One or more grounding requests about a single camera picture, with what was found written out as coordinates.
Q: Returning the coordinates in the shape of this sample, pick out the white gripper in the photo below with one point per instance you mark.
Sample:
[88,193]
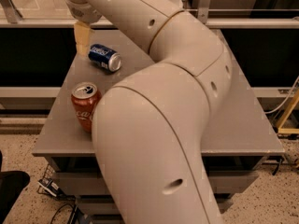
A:
[83,13]

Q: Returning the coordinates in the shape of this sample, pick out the blue pepsi can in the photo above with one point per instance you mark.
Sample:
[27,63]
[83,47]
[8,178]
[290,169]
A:
[105,57]

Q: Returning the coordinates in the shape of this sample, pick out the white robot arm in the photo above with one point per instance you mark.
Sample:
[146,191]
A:
[147,129]

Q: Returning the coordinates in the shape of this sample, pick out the red coca-cola can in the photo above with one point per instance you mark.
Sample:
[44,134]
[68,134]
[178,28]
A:
[85,96]

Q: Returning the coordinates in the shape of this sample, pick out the metal window railing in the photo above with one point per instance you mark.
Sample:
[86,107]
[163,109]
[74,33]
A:
[216,14]

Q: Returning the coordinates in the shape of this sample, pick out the black chair seat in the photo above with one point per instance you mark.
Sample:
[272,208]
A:
[11,185]

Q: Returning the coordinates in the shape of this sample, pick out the grey drawer cabinet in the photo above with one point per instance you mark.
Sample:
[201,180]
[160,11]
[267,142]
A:
[237,138]

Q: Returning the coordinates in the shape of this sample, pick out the wire basket with items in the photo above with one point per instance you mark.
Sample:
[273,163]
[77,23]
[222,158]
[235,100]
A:
[46,185]

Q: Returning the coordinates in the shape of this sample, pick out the yellow metal frame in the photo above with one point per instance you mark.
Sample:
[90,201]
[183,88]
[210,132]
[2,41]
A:
[287,112]

